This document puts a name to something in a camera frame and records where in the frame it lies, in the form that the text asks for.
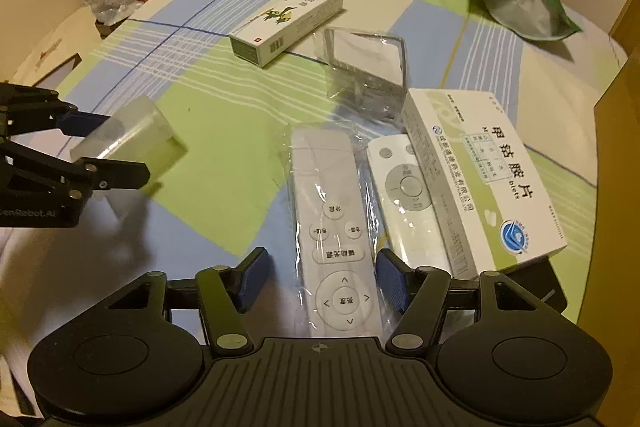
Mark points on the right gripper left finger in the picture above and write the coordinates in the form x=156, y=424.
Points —
x=224, y=294

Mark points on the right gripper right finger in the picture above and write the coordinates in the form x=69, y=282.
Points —
x=419, y=298

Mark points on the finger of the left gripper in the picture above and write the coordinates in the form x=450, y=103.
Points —
x=25, y=171
x=30, y=109

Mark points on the small white round remote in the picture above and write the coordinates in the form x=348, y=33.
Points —
x=407, y=208

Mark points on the white green medicine box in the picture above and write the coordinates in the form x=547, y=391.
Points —
x=491, y=206

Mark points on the black remote control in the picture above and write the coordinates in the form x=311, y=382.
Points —
x=539, y=278

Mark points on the white bird ointment box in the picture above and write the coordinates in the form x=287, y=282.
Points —
x=270, y=31

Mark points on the clear plastic box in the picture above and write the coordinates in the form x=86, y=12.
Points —
x=365, y=71

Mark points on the brown cardboard box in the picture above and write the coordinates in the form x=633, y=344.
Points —
x=610, y=307

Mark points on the checkered tablecloth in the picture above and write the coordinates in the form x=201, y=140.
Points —
x=228, y=195

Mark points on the green silver snack bag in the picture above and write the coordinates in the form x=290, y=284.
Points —
x=533, y=20

